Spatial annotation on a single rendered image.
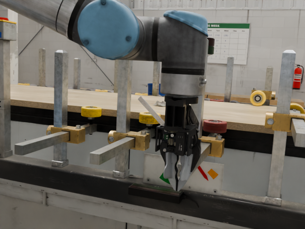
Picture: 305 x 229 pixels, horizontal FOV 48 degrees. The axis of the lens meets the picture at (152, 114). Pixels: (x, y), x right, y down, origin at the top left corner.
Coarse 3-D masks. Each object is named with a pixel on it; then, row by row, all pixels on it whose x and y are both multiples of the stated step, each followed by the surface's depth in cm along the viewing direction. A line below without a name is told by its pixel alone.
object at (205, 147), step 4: (208, 136) 115; (212, 136) 115; (204, 144) 102; (208, 144) 103; (204, 148) 98; (208, 148) 102; (204, 152) 96; (208, 152) 102; (200, 156) 91; (204, 156) 97; (200, 160) 92; (180, 164) 81; (196, 164) 87; (180, 168) 81; (196, 168) 87; (192, 172) 84
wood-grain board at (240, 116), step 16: (16, 96) 167; (32, 96) 171; (48, 96) 174; (80, 96) 183; (96, 96) 187; (112, 96) 192; (144, 96) 201; (80, 112) 144; (112, 112) 139; (160, 112) 138; (208, 112) 145; (224, 112) 148; (240, 112) 151; (256, 112) 154; (240, 128) 122; (256, 128) 120
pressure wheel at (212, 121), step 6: (204, 120) 119; (210, 120) 120; (216, 120) 118; (204, 126) 117; (210, 126) 115; (216, 126) 115; (222, 126) 115; (210, 132) 116; (216, 132) 115; (222, 132) 115
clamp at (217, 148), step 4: (204, 136) 110; (204, 140) 105; (208, 140) 105; (212, 140) 104; (216, 140) 104; (220, 140) 105; (224, 140) 107; (212, 144) 104; (216, 144) 104; (220, 144) 104; (212, 148) 105; (216, 148) 104; (220, 148) 104; (212, 152) 105; (216, 152) 104; (220, 152) 104; (216, 156) 104; (220, 156) 104
